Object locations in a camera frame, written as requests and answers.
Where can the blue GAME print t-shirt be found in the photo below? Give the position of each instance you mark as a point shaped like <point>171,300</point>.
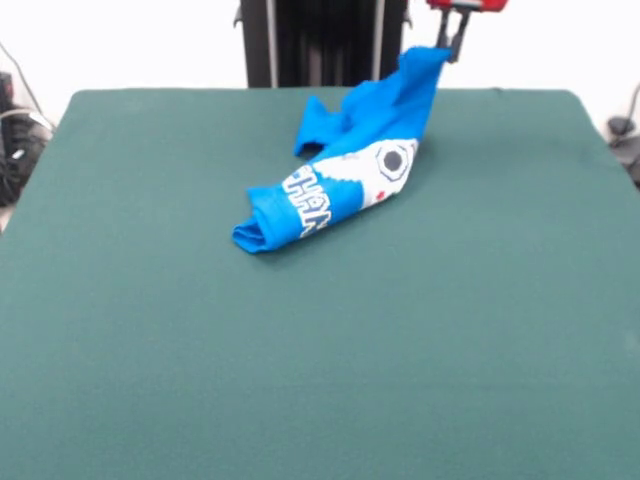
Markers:
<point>350,150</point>

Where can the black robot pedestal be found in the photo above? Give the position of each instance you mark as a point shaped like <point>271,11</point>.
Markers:
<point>325,45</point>

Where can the dark green table cloth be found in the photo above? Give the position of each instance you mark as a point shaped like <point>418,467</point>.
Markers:
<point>150,350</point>

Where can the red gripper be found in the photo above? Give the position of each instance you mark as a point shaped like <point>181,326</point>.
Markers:
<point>470,4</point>

